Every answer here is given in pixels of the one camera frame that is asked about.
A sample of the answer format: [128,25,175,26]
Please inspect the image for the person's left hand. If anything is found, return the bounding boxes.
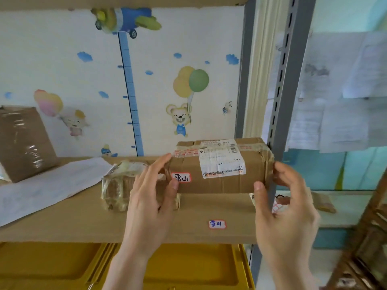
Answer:
[122,153,180,261]

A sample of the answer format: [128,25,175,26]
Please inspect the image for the person's right hand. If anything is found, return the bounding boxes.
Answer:
[253,161,320,264]

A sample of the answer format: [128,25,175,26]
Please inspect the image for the long cardboard box white label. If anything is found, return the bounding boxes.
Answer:
[165,137,275,194]

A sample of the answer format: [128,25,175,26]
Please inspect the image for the person's left forearm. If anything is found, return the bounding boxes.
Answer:
[102,249,156,290]

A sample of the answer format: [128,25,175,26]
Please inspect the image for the person's right forearm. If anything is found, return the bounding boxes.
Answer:
[266,260,320,290]

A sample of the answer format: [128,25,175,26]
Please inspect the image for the small tape-wrapped parcel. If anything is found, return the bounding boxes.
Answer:
[101,160,181,212]

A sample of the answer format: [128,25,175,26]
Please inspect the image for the small brown paper parcel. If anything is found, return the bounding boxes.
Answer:
[310,192,337,214]

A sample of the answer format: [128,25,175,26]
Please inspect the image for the yellow plastic crate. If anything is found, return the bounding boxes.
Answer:
[91,243,255,290]
[0,242,113,290]

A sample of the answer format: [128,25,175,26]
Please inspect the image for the brown wooden rack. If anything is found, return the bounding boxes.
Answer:
[325,169,387,290]

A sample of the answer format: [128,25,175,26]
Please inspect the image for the white plastic mailer bag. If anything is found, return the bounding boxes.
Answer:
[0,157,114,227]

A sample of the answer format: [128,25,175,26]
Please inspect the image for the hanging white paper sheets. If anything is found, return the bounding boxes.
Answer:
[262,30,387,154]

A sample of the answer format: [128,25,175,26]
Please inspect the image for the grey metal shelf upright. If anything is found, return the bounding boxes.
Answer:
[235,0,257,139]

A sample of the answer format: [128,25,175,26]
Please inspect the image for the grey slotted metal upright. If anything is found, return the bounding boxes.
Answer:
[249,0,317,290]

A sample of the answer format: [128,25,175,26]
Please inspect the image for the cream curtain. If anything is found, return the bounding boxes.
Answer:
[243,0,292,139]

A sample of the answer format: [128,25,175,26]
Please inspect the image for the brown taped cardboard box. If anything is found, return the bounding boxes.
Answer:
[0,106,59,183]

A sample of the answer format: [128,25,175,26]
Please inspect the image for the bear with balloons wall sticker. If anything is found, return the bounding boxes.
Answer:
[166,66,210,138]

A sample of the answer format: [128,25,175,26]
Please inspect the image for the blue height chart wall sticker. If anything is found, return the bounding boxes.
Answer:
[117,31,145,157]

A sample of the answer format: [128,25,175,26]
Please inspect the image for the mouse with balloon wall sticker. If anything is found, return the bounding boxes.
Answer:
[33,89,90,139]

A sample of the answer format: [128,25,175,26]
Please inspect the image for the cartoon airplane wall sticker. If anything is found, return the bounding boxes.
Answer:
[91,8,162,39]

